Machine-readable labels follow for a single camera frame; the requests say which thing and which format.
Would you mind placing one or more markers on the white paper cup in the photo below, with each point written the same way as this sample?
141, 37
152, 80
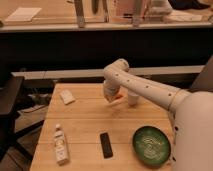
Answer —
132, 98

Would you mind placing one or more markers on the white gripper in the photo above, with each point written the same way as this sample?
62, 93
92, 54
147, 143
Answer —
110, 92

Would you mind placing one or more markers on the white paper sheet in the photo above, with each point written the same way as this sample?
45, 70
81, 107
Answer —
22, 14

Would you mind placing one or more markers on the clear plastic bottle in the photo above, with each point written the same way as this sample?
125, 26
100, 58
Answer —
60, 146

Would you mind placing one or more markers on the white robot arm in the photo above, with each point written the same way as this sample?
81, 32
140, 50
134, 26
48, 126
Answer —
192, 111

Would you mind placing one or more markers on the black remote control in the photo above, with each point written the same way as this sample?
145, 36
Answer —
106, 145

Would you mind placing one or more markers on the black chair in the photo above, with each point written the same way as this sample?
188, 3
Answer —
8, 115

